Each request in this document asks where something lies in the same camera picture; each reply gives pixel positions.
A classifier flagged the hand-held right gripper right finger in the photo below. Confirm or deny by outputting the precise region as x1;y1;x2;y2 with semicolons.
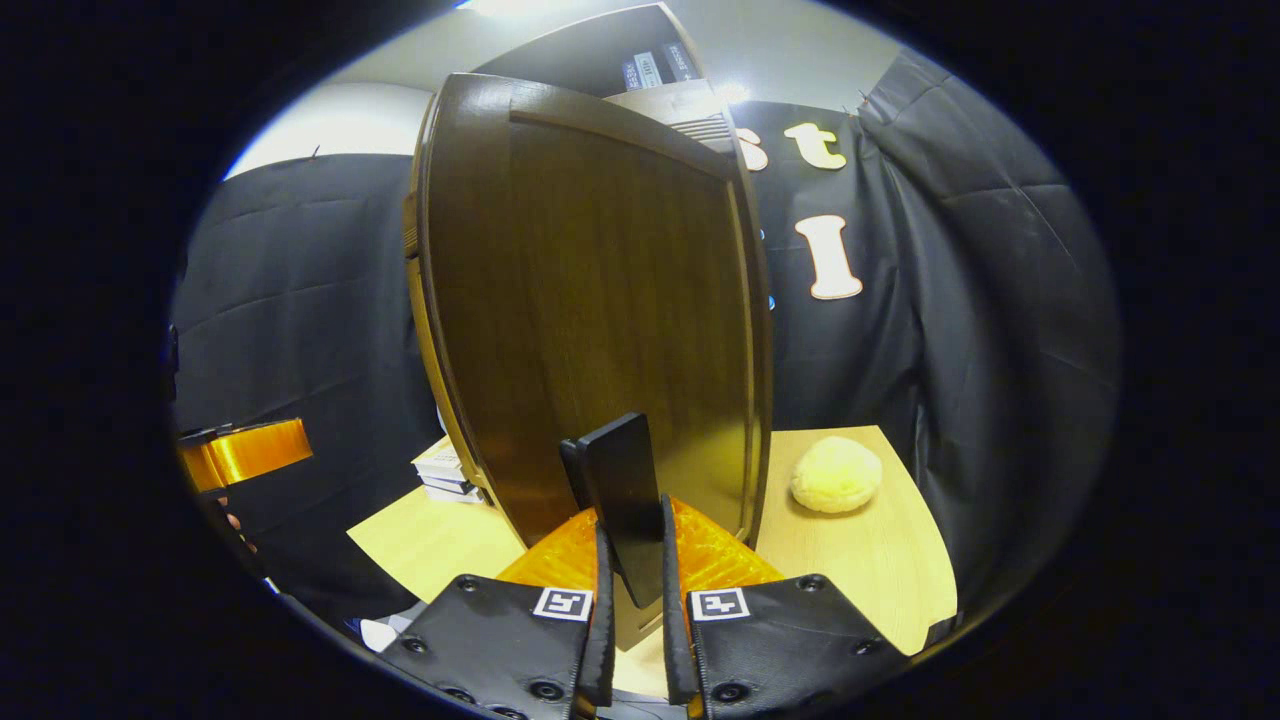
660;493;911;720

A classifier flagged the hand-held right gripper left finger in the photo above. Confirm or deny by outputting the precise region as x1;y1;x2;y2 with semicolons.
380;495;617;720

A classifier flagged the black door handle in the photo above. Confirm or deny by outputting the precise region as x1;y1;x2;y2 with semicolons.
560;411;667;609

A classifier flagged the wooden shoe cabinet door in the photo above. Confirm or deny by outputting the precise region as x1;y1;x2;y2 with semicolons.
405;72;776;651

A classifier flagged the wooden double-door shoe cabinet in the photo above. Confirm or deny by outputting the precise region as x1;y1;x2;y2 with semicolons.
470;2;746;161

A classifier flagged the stack of books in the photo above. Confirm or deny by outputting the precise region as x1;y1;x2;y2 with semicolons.
412;437;491;504

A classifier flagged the pale yellow round bun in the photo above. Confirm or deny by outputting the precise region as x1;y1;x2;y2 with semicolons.
790;436;884;515

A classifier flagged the black backdrop cloth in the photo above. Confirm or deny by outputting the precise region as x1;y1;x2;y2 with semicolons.
168;50;1121;641

